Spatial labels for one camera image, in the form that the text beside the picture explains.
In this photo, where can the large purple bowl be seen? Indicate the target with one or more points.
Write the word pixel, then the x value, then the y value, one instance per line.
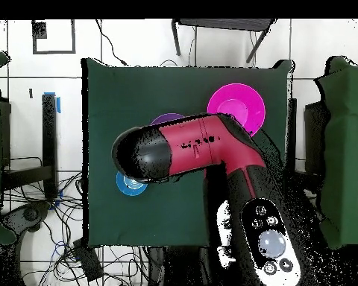
pixel 167 118

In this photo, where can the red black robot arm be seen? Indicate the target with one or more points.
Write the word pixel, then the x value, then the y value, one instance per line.
pixel 203 143

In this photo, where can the translucent blue straight-sided bowl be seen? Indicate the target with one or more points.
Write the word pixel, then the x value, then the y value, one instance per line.
pixel 128 187

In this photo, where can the large pink bowl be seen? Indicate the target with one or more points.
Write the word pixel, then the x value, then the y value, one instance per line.
pixel 244 98

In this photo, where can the dark green tablecloth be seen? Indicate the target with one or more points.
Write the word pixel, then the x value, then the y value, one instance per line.
pixel 122 89

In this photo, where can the black power adapter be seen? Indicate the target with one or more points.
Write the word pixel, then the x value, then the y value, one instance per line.
pixel 88 260

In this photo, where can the grey chair base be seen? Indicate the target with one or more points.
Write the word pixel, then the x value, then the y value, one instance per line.
pixel 29 214

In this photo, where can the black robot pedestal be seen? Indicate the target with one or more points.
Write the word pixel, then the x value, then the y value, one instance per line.
pixel 179 268

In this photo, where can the black metal frame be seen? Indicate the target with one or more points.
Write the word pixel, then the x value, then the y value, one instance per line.
pixel 49 149
pixel 314 137

